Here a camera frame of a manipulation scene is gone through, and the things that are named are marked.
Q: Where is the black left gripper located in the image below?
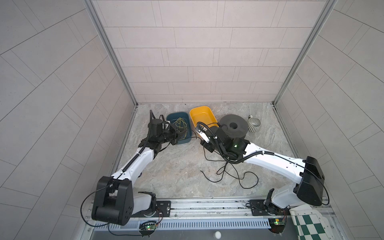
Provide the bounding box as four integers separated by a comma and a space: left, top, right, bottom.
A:
155, 124, 186, 146

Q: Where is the grey perforated cable spool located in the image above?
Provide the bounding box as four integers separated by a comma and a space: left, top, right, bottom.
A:
219, 114, 249, 139

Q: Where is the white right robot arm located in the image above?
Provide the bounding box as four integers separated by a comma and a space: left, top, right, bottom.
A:
196, 122, 327, 215

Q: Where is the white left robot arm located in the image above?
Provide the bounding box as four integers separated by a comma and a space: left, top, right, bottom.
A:
91, 112, 187, 226

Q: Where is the teal plastic bin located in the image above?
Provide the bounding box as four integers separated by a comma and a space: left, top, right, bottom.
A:
166, 112, 192, 145

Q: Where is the yellow plastic bin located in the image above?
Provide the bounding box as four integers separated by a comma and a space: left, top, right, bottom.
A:
190, 106, 219, 128

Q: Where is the striped ceramic mug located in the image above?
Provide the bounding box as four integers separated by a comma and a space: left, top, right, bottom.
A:
247, 115, 262, 133

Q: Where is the small white ball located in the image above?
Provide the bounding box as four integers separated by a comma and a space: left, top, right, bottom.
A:
214, 231, 222, 240

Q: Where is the green white checkered cloth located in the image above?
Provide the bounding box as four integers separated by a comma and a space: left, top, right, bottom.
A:
290, 204, 335, 240

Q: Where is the aluminium corner profile left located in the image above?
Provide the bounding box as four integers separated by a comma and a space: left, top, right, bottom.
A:
84, 0, 138, 107

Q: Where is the aluminium corner profile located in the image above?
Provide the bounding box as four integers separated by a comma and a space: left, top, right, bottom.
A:
84, 0, 138, 107
273, 0, 338, 107

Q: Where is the aluminium corner profile right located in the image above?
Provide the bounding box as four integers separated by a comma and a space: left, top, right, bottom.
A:
273, 0, 338, 107

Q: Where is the yellow thin cable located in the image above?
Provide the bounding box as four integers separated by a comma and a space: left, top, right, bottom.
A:
171, 117, 189, 140

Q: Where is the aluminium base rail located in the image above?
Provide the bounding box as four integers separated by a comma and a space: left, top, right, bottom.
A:
83, 196, 334, 232

